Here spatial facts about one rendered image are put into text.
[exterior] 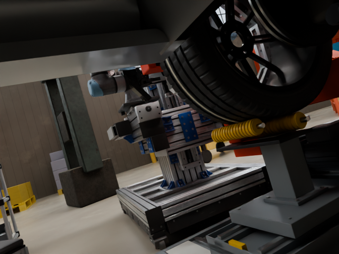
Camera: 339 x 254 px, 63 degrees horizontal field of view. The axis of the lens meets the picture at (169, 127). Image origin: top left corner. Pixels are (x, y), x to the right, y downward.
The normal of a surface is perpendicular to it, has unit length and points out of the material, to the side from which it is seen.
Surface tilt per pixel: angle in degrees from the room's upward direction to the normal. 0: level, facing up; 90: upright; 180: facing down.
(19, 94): 90
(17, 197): 90
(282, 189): 90
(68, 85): 89
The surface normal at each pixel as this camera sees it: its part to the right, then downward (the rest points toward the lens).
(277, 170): -0.87, 0.24
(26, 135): 0.30, -0.13
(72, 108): 0.52, -0.21
